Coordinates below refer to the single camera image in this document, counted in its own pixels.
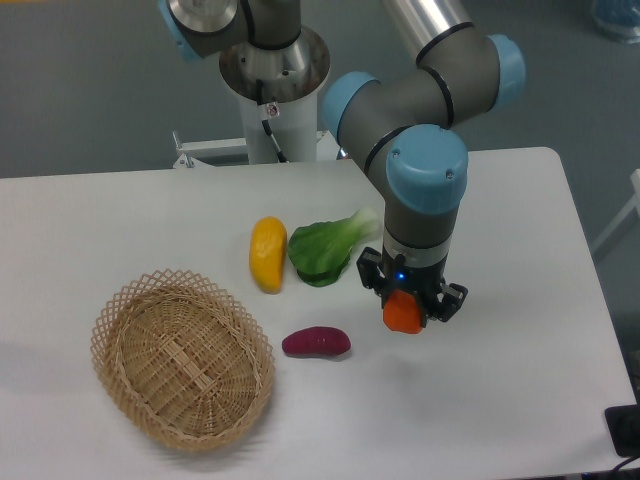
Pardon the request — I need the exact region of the woven wicker basket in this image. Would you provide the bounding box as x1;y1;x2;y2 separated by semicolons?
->
90;269;275;452

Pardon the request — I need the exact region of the white frame at right edge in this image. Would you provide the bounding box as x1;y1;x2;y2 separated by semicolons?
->
590;169;639;260

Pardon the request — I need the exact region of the green toy bok choy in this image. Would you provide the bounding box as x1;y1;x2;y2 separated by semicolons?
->
288;207;379;287

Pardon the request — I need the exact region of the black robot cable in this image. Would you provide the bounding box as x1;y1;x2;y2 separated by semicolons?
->
254;78;290;164

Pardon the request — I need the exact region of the blue bag in background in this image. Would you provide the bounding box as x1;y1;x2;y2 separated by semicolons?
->
591;0;639;44

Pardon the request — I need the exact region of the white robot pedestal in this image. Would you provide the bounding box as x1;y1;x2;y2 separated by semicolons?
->
171;27;346;169

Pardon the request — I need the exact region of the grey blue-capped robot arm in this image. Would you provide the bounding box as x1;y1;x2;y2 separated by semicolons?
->
159;1;526;334

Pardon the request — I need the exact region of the black device at table edge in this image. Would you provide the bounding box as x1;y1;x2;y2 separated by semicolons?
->
604;404;639;457

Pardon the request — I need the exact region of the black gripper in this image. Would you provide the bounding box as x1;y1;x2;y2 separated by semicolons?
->
356;247;469;327

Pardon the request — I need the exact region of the yellow toy mango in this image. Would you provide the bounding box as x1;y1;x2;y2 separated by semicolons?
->
249;216;288;294

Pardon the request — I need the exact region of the purple toy sweet potato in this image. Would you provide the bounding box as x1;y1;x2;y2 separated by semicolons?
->
281;326;351;357

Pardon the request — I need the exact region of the orange toy fruit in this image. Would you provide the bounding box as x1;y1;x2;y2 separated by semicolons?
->
383;290;423;334

